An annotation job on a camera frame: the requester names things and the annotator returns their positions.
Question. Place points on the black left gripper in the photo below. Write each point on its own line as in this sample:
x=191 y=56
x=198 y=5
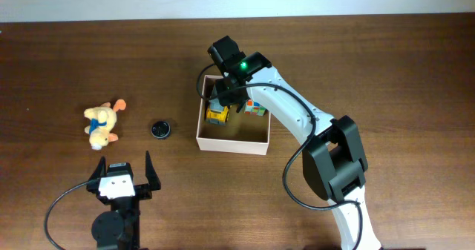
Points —
x=144 y=189

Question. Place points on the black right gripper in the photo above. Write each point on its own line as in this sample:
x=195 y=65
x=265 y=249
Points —
x=226 y=95

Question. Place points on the colourful puzzle cube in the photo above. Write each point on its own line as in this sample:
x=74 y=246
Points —
x=254 y=108

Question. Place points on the yellow grey toy truck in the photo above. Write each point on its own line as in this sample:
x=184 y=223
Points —
x=216 y=113

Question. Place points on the beige cardboard box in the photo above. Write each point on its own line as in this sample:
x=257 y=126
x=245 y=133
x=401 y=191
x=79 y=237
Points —
x=243 y=133

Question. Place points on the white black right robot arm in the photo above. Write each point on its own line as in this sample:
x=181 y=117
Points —
x=333 y=157

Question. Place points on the black round lid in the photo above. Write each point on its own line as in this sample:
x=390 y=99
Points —
x=161 y=129

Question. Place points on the yellow plush duck toy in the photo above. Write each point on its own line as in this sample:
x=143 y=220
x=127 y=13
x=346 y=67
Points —
x=103 y=118

